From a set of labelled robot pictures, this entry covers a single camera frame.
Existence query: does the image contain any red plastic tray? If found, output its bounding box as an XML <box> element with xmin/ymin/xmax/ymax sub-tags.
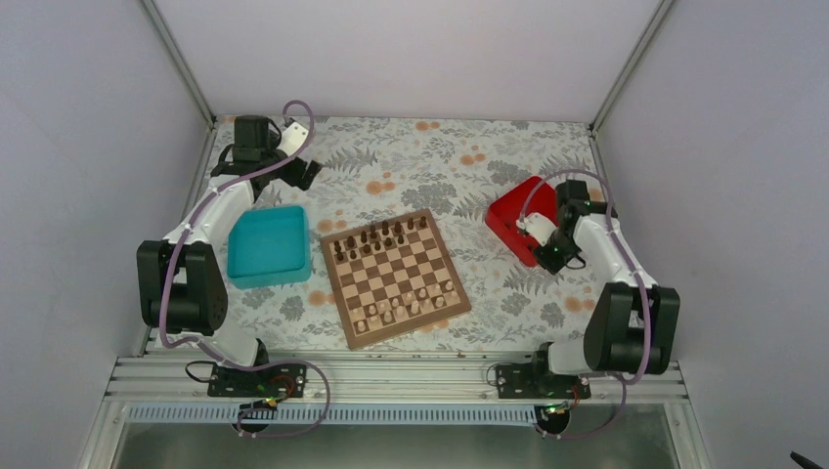
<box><xmin>485</xmin><ymin>176</ymin><xmax>557</xmax><ymax>268</ymax></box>

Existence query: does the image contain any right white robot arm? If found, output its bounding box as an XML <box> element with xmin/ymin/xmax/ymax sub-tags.
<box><xmin>529</xmin><ymin>179</ymin><xmax>680</xmax><ymax>398</ymax></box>

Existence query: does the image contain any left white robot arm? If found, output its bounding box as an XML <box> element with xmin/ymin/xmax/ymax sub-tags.
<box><xmin>136</xmin><ymin>115</ymin><xmax>322</xmax><ymax>396</ymax></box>

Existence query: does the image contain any floral tablecloth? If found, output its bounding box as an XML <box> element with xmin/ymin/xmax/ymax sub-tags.
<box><xmin>228</xmin><ymin>117</ymin><xmax>604</xmax><ymax>354</ymax></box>

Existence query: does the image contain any blue plastic tray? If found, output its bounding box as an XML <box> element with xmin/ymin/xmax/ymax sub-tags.
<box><xmin>227</xmin><ymin>205</ymin><xmax>312</xmax><ymax>289</ymax></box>

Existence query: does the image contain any wooden chessboard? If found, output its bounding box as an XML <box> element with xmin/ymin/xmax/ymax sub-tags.
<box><xmin>321</xmin><ymin>209</ymin><xmax>471</xmax><ymax>350</ymax></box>

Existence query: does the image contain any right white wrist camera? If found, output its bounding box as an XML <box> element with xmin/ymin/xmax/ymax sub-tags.
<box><xmin>516</xmin><ymin>212</ymin><xmax>556</xmax><ymax>246</ymax></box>

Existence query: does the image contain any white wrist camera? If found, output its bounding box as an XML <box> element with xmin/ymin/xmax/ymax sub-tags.
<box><xmin>516</xmin><ymin>212</ymin><xmax>556</xmax><ymax>246</ymax></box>
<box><xmin>278</xmin><ymin>122</ymin><xmax>309</xmax><ymax>156</ymax></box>

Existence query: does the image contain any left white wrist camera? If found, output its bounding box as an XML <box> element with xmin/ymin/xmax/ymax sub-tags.
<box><xmin>278</xmin><ymin>122</ymin><xmax>309</xmax><ymax>156</ymax></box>

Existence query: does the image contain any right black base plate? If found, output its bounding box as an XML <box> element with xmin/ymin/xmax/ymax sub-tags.
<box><xmin>486</xmin><ymin>362</ymin><xmax>591</xmax><ymax>400</ymax></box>

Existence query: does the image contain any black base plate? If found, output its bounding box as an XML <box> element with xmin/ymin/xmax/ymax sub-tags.
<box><xmin>486</xmin><ymin>362</ymin><xmax>591</xmax><ymax>400</ymax></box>
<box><xmin>207</xmin><ymin>363</ymin><xmax>307</xmax><ymax>399</ymax></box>

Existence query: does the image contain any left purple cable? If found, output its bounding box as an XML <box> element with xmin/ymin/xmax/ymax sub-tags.
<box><xmin>157</xmin><ymin>99</ymin><xmax>332</xmax><ymax>440</ymax></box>

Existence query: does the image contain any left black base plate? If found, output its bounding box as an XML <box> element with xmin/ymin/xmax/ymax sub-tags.
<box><xmin>207</xmin><ymin>363</ymin><xmax>307</xmax><ymax>399</ymax></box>

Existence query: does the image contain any aluminium front rail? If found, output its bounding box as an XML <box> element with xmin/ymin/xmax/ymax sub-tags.
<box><xmin>103</xmin><ymin>354</ymin><xmax>689</xmax><ymax>405</ymax></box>

